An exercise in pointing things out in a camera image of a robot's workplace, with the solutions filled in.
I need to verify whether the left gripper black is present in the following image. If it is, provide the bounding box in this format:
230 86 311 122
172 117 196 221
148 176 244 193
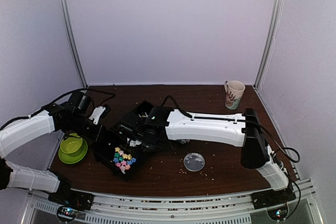
69 113 110 142

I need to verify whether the clear plastic jar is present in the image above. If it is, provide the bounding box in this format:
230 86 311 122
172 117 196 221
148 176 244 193
180 139 191 144

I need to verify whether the black three-compartment candy tray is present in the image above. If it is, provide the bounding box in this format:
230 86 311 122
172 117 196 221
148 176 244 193
90 100 153 181

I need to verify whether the round metal jar lid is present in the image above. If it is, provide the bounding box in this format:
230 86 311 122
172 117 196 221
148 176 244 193
183 153 205 172

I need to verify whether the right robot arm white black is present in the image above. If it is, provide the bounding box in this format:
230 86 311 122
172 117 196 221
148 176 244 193
115 106 289 204

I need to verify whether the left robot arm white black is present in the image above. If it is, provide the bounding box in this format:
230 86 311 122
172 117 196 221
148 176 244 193
1 91 109 205

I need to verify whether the green bowl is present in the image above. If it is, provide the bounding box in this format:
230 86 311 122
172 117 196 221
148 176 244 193
60 134 83 156

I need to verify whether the green plate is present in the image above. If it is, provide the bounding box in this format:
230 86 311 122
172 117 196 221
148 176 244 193
58 140 88 165

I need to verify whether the ceramic mug coral pattern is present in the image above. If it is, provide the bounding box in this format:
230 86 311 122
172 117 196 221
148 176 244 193
224 80 246 110

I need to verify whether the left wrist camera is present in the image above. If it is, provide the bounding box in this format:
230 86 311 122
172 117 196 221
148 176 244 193
89 105 111 125

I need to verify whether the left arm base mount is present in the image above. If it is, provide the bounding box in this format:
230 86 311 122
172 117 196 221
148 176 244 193
47 180 94 211

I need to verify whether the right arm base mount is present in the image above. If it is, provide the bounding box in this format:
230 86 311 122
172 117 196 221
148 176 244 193
250 184 296 209

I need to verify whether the left aluminium frame post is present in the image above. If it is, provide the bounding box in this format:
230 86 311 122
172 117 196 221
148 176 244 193
60 0 88 88

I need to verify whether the aluminium frame post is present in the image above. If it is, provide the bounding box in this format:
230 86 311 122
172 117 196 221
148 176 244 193
254 0 283 90
60 0 88 88

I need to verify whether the right aluminium frame post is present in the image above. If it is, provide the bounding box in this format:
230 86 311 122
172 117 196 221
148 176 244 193
254 0 283 90

